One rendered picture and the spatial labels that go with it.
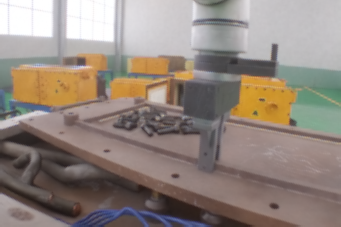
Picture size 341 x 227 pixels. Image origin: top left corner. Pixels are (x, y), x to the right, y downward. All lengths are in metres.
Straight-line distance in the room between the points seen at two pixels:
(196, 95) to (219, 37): 0.09
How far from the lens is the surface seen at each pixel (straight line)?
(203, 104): 0.31
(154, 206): 0.47
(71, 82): 3.62
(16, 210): 0.38
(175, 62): 11.75
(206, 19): 0.33
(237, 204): 0.33
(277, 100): 2.80
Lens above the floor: 1.55
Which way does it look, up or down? 11 degrees down
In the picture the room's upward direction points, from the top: 3 degrees clockwise
